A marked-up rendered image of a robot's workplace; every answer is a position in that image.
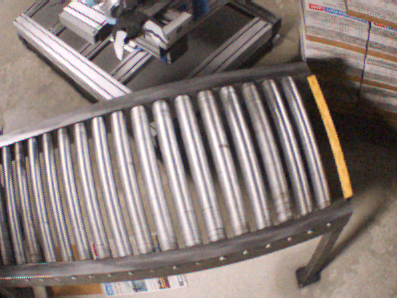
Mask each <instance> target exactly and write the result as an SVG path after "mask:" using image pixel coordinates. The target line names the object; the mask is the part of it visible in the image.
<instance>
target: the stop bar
mask: <svg viewBox="0 0 397 298"><path fill-rule="evenodd" d="M307 81H308V83H309V86H310V88H311V90H312V93H313V95H314V98H315V101H316V104H317V106H318V109H319V111H320V113H321V116H322V119H323V121H324V124H325V127H326V132H327V135H328V137H329V139H330V145H331V147H332V150H333V155H334V157H335V162H336V165H337V170H338V172H339V177H340V180H341V184H342V189H343V194H344V198H345V201H346V200H348V199H351V198H352V197H353V193H352V189H351V184H350V179H349V175H348V173H347V167H346V166H345V161H344V158H343V154H342V151H341V146H340V143H339V142H338V136H337V134H336V131H335V128H334V124H333V122H332V119H331V117H330V114H329V111H328V107H327V105H326V102H325V99H324V97H323V92H322V91H321V89H320V87H319V85H318V82H317V79H316V77H315V76H314V75H311V76H307Z"/></svg>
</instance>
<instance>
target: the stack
mask: <svg viewBox="0 0 397 298"><path fill-rule="evenodd" d="M298 2H299V3H298V6H299V12H300V20H299V21H300V25H299V26H300V30H299V31H300V34H299V36H300V40H299V38H298V41H299V42H298V46H300V48H299V47H298V56H299V57H300V59H301V62H303V61H304V55H305V62H306V64H307V67H312V68H320V69H321V70H329V71H334V72H337V73H344V74H346V75H352V76H355V77H360V78H361V76H362V78H363V79H366V80H369V81H376V82H378V83H384V84H386V85H392V86H394V87H397V63H396V62H391V61H390V60H384V59H381V58H378V57H372V56H371V55H367V53H366V54H360V53H359V52H354V51H351V50H347V49H341V48H340V47H334V46H330V45H326V44H320V43H319V42H312V41H308V40H306V37H307V36H306V35H305V30H306V34H307V35H312V36H315V37H321V38H325V39H328V40H334V41H337V42H341V43H346V44H348V45H353V46H356V47H360V48H365V49H366V44H367V48H368V50H372V51H377V52H380V53H383V54H388V55H390V56H394V57H397V29H393V28H391V27H387V26H383V25H381V24H377V23H373V22H371V21H366V20H362V19H360V18H356V17H351V16H350V15H347V11H346V9H345V4H344V0H298ZM302 3H303V7H302ZM303 9H304V12H303ZM303 14H304V17H303ZM304 19H305V24H304ZM304 27H305V28H304ZM301 30H302V34H301ZM302 35H303V41H302ZM303 42H304V43H303ZM300 49H301V55H300ZM303 49H304V54H303ZM311 75H314V76H315V77H316V79H317V82H318V85H319V87H320V89H321V91H322V92H323V97H324V98H325V99H331V100H333V101H341V102H344V103H348V104H355V105H356V103H357V106H365V107H369V108H375V109H381V110H383V111H389V112H396V113H397V91H390V90H388V89H382V88H379V87H373V86H371V85H365V84H362V81H363V79H362V81H361V82H354V81H351V80H345V79H340V78H337V77H329V76H328V75H320V74H317V73H311ZM311 75H310V76H311ZM326 105H327V107H328V111H329V110H331V111H333V112H340V113H347V114H349V115H357V116H364V117H366V118H373V119H381V120H384V121H386V122H385V124H382V123H376V122H374V121H368V120H360V119H355V118H352V117H343V116H338V115H335V114H330V117H331V119H332V122H336V123H344V124H351V125H353V126H361V127H368V128H376V129H381V130H384V131H390V132H396V133H397V117H394V116H386V115H381V114H378V113H369V112H366V111H360V110H356V108H355V110H354V109H351V108H346V107H339V106H337V105H329V104H326ZM305 109H306V112H307V115H308V118H310V119H317V120H323V119H322V116H321V113H320V111H319V109H318V106H317V104H316V102H312V101H311V100H307V103H306V107H305Z"/></svg>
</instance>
